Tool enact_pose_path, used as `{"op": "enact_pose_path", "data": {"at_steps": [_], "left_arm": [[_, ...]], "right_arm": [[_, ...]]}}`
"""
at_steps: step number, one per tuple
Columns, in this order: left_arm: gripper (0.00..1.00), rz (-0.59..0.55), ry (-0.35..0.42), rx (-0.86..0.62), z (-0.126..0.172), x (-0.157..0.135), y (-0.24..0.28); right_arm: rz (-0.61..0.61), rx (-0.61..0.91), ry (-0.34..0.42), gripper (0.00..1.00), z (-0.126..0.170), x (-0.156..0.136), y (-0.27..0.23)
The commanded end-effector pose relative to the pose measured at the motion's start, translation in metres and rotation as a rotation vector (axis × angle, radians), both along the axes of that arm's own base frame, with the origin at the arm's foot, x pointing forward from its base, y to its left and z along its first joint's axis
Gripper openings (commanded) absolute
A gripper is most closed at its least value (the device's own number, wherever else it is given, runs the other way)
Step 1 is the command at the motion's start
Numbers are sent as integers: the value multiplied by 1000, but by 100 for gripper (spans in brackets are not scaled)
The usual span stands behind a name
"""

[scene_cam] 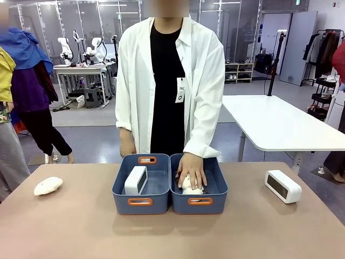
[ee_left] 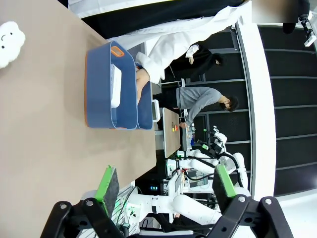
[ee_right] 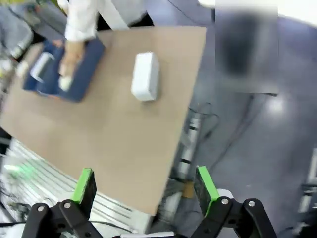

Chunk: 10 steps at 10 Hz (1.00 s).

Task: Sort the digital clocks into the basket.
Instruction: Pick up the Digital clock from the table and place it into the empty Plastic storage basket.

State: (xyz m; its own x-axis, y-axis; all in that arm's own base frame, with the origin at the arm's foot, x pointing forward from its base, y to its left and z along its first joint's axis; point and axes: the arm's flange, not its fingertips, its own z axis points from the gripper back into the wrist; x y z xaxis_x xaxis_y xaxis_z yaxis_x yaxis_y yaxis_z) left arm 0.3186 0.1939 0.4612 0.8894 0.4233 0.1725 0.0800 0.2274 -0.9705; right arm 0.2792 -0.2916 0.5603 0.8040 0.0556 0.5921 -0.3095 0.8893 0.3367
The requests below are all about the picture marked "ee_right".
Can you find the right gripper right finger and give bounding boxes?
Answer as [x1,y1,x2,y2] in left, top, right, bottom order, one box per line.
[190,166,275,238]

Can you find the aluminium profile robot base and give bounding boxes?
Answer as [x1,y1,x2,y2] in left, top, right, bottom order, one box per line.
[0,137,153,238]

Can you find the blurred dark background figure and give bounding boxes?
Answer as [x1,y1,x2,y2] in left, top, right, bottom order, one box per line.
[214,0,279,97]

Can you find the brown cardboard piece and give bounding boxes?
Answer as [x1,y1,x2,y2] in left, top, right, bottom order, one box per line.
[182,181,197,199]

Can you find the blue plastic basket orange handles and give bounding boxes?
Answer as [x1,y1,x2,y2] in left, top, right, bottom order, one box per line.
[22,37,106,104]

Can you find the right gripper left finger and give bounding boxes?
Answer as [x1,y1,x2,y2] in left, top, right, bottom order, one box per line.
[22,168,104,238]

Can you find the white plush keychain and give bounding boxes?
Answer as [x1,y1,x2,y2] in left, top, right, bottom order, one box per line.
[58,75,73,91]

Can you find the black floor cable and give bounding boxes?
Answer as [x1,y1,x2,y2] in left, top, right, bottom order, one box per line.
[189,95,256,172]

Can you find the person's right hand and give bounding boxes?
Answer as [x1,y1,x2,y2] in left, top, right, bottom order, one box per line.
[59,40,84,76]

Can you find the white digital clock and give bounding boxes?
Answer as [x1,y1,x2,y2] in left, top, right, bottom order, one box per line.
[130,51,160,102]
[31,52,55,81]

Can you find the metal table leg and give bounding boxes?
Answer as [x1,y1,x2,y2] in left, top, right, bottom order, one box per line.
[179,110,202,178]

